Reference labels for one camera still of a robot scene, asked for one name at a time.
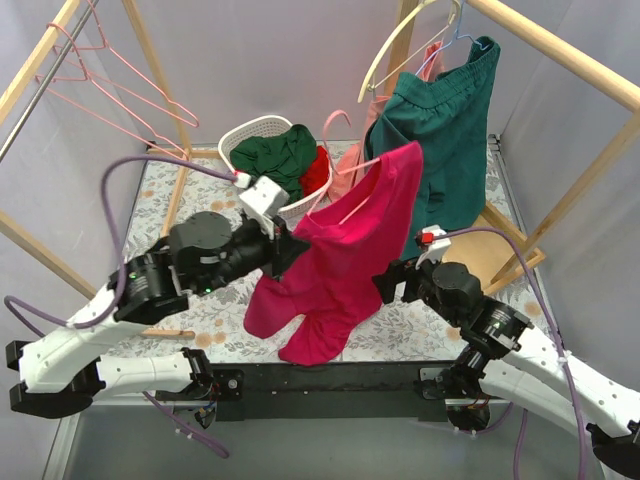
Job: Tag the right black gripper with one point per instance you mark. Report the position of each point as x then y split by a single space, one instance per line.
398 279

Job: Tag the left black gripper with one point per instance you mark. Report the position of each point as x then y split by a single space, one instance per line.
278 247

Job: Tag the magenta t shirt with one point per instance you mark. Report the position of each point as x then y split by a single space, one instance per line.
352 240

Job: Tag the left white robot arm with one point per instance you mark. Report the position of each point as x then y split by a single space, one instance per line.
65 371

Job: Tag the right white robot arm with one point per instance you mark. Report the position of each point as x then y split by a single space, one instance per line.
509 357

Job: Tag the cream plastic hanger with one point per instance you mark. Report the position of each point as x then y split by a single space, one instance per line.
395 53

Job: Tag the red garment in basket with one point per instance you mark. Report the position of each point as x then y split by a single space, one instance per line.
317 174

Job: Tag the green garment in basket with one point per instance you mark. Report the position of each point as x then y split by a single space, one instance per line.
284 158

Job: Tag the right wooden clothes rack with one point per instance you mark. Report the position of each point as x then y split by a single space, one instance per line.
552 126

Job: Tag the wooden clothes rack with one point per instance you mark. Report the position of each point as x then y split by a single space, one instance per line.
52 173
552 126

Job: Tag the white plastic laundry basket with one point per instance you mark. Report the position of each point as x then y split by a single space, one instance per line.
268 126

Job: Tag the floral patterned table mat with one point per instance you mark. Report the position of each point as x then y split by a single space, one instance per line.
398 332

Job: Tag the dark green hanging shorts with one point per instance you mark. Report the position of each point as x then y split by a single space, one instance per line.
448 119

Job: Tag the left wooden clothes rack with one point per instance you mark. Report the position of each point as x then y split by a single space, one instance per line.
52 173

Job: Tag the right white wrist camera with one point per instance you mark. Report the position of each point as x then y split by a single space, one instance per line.
433 243

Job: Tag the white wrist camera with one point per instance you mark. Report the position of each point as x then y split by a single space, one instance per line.
260 198
433 243

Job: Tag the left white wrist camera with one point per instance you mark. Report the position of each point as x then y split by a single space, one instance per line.
260 198

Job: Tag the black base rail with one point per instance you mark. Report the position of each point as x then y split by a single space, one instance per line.
350 390

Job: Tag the blue wire hanger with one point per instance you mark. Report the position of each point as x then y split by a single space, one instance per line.
455 37

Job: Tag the pink wire hanger on rack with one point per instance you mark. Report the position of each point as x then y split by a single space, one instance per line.
144 95

